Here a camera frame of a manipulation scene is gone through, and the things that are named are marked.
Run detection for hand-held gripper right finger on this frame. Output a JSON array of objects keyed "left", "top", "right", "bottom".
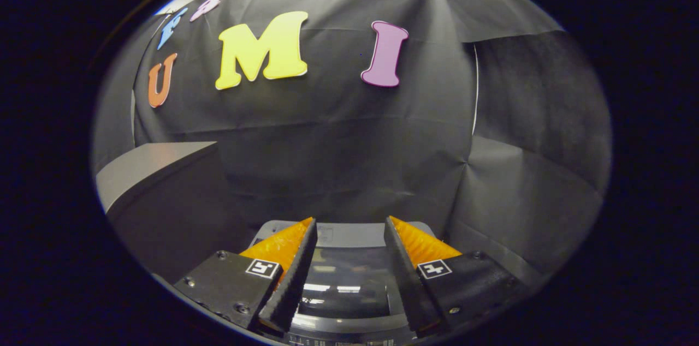
[{"left": 384, "top": 216, "right": 528, "bottom": 336}]

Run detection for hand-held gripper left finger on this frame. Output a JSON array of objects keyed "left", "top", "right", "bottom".
[{"left": 174, "top": 217, "right": 318, "bottom": 333}]

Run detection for dark washing machine lid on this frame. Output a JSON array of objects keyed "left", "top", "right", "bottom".
[{"left": 295, "top": 245, "right": 407, "bottom": 319}]

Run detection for grey washing machine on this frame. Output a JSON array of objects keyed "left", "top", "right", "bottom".
[{"left": 248, "top": 219, "right": 437, "bottom": 346}]

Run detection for grey cabinet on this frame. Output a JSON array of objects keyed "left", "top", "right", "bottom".
[{"left": 96, "top": 141, "right": 252, "bottom": 284}]

